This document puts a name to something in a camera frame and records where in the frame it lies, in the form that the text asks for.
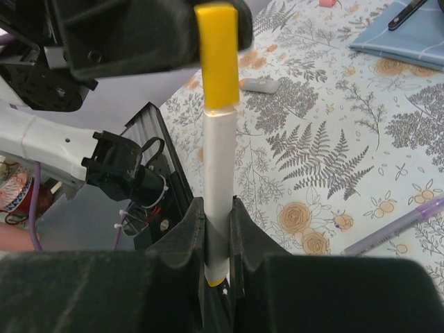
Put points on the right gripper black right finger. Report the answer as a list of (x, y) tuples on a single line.
[(275, 291)]

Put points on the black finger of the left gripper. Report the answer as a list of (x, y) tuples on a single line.
[(123, 38)]

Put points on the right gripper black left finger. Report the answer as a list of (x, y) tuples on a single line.
[(154, 290)]

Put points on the purple pen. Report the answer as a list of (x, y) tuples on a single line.
[(395, 228)]

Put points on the white marker with yellow tip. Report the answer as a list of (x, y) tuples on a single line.
[(219, 144)]

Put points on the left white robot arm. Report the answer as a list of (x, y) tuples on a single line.
[(53, 55)]

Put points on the pink pen cap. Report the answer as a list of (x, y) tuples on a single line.
[(327, 3)]

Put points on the grey marker with red tip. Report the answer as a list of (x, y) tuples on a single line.
[(259, 85)]

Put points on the light blue checked placemat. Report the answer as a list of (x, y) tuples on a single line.
[(418, 41)]

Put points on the aluminium frame rail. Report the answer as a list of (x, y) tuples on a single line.
[(147, 226)]

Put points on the black handled fork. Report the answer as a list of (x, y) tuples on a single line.
[(405, 13)]

